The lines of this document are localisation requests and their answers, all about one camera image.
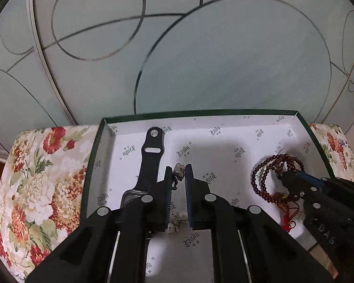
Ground silver pendant necklace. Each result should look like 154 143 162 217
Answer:
168 163 190 234

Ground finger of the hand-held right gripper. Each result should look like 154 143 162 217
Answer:
278 171 316 210
295 170 354 197

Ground floral fabric cushion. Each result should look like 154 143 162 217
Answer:
0 123 354 283

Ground dark red bead bracelet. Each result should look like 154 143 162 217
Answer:
250 153 307 233

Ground black smartwatch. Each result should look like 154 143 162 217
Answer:
119 127 166 211

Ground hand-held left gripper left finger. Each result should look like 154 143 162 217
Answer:
25 166 174 283

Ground frosted glass sliding door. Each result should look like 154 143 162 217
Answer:
29 0 354 136
0 0 77 157

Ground green box with printed lining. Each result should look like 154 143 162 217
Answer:
84 110 337 283

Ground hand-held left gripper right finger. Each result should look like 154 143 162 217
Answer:
184 163 338 283

